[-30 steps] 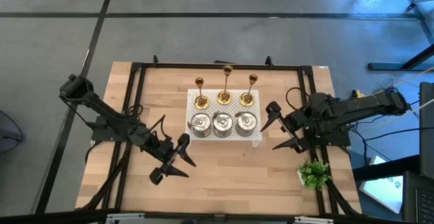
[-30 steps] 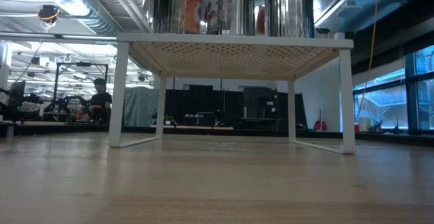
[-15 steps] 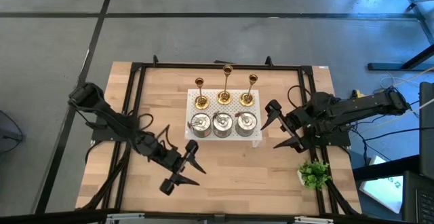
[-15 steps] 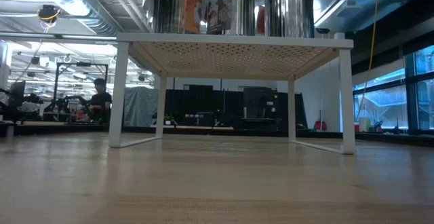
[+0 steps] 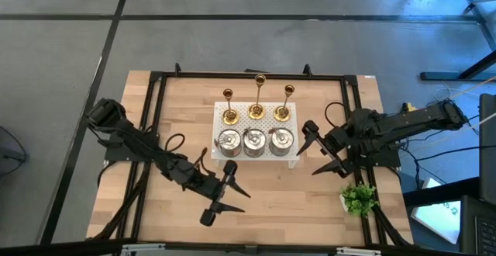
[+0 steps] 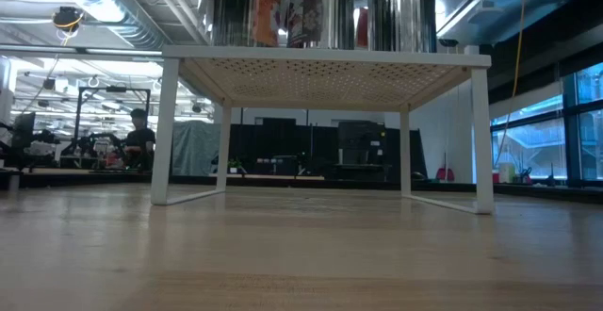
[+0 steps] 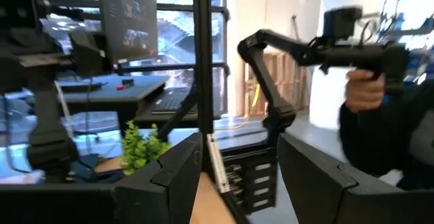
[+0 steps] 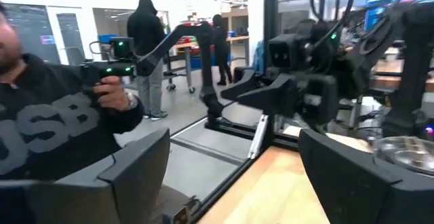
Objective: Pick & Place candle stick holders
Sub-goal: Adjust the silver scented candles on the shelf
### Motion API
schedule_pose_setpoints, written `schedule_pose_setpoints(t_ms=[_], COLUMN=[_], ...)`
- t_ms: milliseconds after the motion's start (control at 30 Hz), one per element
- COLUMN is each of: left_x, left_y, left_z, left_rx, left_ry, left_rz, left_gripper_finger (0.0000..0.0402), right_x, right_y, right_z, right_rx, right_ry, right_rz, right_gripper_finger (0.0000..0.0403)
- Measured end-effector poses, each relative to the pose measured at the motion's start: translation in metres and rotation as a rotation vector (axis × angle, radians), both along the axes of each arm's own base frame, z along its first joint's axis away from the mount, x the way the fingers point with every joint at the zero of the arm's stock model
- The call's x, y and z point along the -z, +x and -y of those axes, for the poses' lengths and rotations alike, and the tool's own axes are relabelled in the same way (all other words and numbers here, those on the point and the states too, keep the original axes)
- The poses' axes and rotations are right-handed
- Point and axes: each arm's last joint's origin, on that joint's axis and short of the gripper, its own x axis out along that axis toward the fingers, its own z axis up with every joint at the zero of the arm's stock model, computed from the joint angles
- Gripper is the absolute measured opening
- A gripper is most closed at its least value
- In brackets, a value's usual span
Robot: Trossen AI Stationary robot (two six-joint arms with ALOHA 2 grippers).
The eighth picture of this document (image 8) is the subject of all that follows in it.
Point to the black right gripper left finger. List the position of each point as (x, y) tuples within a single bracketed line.
[(129, 183)]

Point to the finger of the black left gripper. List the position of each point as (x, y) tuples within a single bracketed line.
[(245, 83), (274, 96)]

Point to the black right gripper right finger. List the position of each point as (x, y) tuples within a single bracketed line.
[(356, 190)]

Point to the silver tin candle with tag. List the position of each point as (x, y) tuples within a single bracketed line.
[(407, 152)]

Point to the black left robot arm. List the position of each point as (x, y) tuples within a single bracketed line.
[(413, 64)]

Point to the person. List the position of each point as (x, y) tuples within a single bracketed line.
[(220, 47), (146, 30), (51, 115)]

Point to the blue storage bin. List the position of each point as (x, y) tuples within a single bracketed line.
[(196, 61)]

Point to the metal cart on wheels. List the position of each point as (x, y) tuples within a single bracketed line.
[(188, 68)]

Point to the blue lit monitor screen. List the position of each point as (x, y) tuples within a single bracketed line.
[(376, 13)]

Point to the silver metal frame bracket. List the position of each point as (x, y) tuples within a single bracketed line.
[(257, 137)]

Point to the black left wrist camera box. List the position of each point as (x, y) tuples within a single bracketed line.
[(288, 51)]

